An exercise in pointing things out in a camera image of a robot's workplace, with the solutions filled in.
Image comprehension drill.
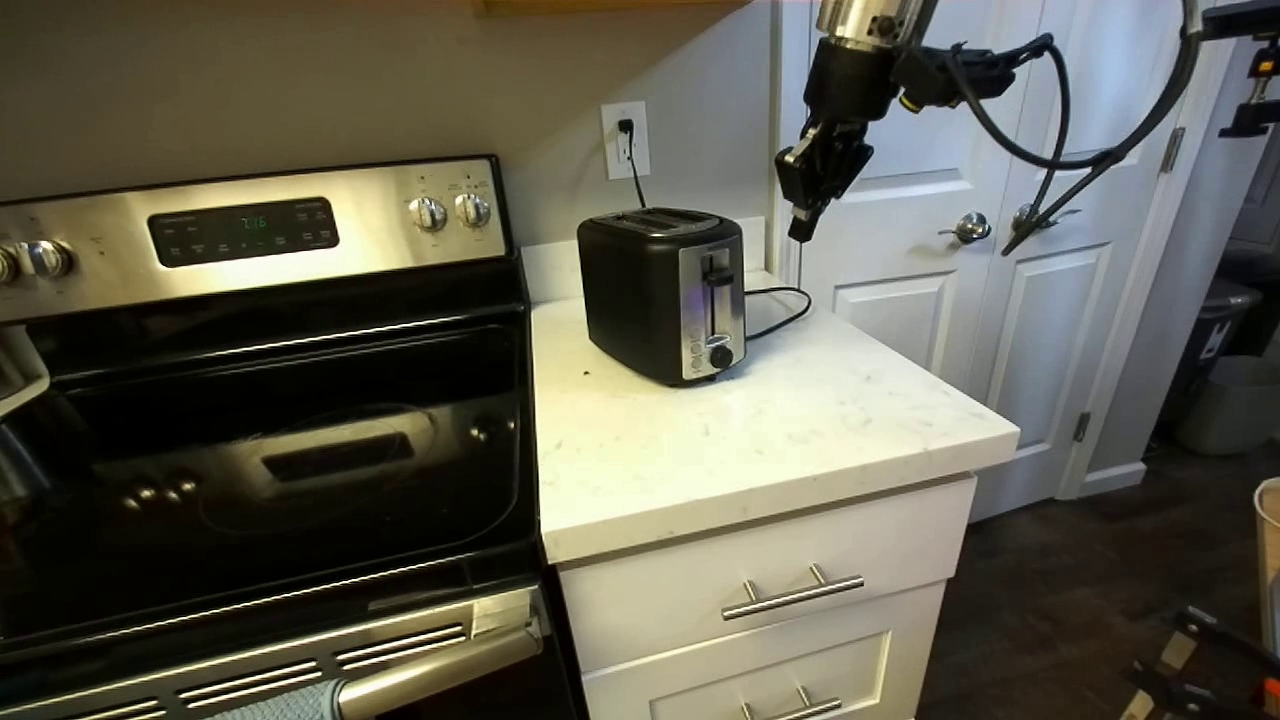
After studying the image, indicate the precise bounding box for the white drawer cabinet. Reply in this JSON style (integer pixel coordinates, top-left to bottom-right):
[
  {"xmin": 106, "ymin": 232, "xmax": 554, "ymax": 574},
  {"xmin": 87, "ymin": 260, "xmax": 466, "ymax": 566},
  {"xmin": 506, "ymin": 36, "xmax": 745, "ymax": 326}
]
[{"xmin": 561, "ymin": 478, "xmax": 976, "ymax": 720}]

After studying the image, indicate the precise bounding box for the grey trash bin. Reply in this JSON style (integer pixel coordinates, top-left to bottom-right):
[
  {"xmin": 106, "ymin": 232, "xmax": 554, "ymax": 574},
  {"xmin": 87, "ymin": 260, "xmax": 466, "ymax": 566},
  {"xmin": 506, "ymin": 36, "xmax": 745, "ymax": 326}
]
[{"xmin": 1176, "ymin": 281, "xmax": 1280, "ymax": 456}]

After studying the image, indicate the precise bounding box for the lower silver drawer handle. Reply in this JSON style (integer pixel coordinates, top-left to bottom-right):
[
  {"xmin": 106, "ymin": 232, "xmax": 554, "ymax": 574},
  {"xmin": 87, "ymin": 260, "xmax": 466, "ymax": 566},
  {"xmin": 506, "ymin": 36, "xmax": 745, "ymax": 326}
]
[{"xmin": 739, "ymin": 682, "xmax": 843, "ymax": 720}]

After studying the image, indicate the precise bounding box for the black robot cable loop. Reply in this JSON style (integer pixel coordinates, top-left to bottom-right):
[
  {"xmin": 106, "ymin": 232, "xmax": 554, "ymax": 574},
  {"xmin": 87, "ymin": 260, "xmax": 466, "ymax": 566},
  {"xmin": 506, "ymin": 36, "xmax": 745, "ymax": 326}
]
[{"xmin": 891, "ymin": 0, "xmax": 1209, "ymax": 260}]

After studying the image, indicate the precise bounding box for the white wall outlet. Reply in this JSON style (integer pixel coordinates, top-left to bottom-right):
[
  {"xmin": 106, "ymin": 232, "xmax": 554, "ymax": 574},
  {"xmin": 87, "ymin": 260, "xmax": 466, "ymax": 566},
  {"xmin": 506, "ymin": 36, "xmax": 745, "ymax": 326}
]
[{"xmin": 599, "ymin": 98, "xmax": 653, "ymax": 180}]

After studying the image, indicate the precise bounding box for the silver door lever handle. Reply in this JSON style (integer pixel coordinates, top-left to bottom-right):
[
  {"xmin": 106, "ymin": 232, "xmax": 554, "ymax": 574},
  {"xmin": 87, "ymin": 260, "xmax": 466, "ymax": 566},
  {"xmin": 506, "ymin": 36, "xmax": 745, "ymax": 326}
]
[{"xmin": 941, "ymin": 213, "xmax": 993, "ymax": 248}]

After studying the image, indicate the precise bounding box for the white panel door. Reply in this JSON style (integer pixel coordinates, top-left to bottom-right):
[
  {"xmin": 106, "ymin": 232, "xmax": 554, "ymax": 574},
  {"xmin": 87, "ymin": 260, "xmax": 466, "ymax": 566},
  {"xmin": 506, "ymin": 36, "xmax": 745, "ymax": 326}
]
[{"xmin": 772, "ymin": 0, "xmax": 1230, "ymax": 515}]

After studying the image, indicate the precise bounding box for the beige bucket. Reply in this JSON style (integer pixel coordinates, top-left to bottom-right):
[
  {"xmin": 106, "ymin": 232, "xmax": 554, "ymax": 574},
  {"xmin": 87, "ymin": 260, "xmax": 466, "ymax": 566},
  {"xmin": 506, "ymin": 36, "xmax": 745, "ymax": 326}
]
[{"xmin": 1252, "ymin": 476, "xmax": 1280, "ymax": 643}]

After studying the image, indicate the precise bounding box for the stainless steel black oven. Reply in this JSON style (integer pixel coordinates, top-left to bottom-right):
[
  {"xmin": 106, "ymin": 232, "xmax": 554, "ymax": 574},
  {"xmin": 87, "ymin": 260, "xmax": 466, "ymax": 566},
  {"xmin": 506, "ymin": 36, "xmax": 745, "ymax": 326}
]
[{"xmin": 0, "ymin": 155, "xmax": 584, "ymax": 720}]

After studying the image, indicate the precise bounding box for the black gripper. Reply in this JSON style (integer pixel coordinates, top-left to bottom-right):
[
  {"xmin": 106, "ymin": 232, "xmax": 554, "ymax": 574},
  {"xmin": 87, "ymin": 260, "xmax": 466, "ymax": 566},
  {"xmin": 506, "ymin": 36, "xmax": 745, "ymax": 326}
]
[{"xmin": 775, "ymin": 41, "xmax": 900, "ymax": 245}]

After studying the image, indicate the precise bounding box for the black toaster power cord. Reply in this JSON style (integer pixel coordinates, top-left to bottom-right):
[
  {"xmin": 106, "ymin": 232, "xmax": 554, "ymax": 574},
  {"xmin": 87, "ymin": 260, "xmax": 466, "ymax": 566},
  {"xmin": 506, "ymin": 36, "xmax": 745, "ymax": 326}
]
[{"xmin": 612, "ymin": 116, "xmax": 816, "ymax": 344}]

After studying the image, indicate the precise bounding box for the black and steel toaster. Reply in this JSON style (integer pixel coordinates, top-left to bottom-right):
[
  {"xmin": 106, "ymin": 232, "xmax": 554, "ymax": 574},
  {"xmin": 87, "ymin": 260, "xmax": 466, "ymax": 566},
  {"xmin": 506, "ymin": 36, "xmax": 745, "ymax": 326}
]
[{"xmin": 575, "ymin": 207, "xmax": 745, "ymax": 388}]

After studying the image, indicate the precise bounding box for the upper silver drawer handle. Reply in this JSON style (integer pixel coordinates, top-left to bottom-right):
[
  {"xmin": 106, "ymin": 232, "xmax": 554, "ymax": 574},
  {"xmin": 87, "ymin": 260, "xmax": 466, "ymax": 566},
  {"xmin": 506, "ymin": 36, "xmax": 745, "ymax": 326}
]
[{"xmin": 720, "ymin": 562, "xmax": 866, "ymax": 622}]

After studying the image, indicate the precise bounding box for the silver drawer handle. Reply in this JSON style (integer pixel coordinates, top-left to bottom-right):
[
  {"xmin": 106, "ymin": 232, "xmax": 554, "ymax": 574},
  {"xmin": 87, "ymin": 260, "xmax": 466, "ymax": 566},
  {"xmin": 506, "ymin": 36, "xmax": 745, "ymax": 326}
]
[
  {"xmin": 739, "ymin": 682, "xmax": 843, "ymax": 720},
  {"xmin": 720, "ymin": 562, "xmax": 866, "ymax": 622}
]

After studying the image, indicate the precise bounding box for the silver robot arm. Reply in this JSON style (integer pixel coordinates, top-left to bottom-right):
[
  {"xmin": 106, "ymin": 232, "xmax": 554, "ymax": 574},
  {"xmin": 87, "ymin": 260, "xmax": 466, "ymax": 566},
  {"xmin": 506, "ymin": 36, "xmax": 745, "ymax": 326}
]
[{"xmin": 775, "ymin": 0, "xmax": 925, "ymax": 245}]

